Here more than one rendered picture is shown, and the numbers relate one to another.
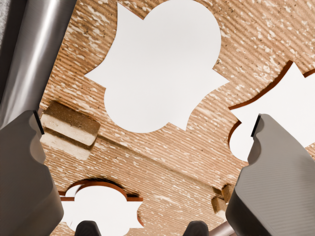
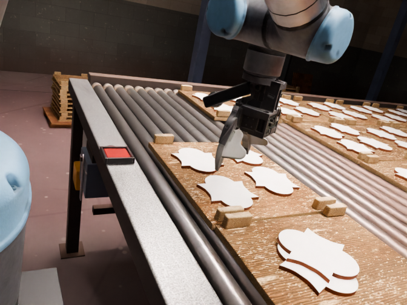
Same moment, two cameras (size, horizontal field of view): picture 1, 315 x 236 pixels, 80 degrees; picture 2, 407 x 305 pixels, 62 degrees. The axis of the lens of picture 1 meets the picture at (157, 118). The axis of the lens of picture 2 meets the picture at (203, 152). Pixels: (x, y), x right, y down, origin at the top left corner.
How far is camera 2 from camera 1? 0.76 m
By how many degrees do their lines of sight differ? 84
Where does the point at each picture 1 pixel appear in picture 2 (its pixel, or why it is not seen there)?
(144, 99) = (234, 196)
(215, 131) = (267, 195)
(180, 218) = (347, 237)
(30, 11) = (176, 209)
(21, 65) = (189, 223)
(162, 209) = (330, 238)
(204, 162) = (287, 205)
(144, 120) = (244, 201)
